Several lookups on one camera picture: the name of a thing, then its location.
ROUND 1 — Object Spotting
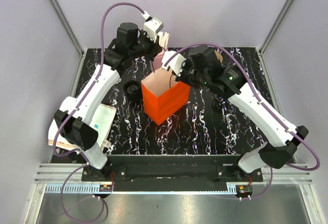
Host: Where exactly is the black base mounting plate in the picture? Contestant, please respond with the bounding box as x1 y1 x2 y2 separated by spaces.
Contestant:
81 155 263 186

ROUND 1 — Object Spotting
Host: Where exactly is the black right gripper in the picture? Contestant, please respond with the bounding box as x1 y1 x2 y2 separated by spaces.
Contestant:
172 57 209 88

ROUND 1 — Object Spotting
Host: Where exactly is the orange paper bag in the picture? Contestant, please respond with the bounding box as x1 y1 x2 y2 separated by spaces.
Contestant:
141 68 190 126

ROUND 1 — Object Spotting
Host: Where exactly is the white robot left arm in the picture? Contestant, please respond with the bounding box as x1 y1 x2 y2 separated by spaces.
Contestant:
54 18 163 181

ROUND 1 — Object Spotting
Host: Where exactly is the black coffee cup lid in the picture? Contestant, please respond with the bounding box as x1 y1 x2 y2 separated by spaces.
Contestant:
124 80 142 102

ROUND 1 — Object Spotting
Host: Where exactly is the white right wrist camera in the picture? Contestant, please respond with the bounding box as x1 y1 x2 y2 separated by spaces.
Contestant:
161 51 186 76

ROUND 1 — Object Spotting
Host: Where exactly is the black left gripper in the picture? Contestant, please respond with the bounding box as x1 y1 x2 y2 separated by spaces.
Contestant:
130 30 163 62

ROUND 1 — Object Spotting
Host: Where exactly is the white napkin stack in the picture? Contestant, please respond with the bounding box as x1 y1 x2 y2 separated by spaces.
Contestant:
56 104 117 151

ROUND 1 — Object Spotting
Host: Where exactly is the brown cardboard cup carrier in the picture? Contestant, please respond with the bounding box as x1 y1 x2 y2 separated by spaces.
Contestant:
214 50 223 64

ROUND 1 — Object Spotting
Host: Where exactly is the pink straw holder cup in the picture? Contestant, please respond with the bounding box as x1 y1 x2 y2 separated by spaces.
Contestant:
153 49 165 68

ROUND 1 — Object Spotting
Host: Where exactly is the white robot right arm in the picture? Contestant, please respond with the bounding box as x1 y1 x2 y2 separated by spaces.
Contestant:
168 46 309 181

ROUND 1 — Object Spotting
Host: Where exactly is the grey slotted cable duct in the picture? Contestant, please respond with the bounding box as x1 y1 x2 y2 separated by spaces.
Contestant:
45 182 254 194

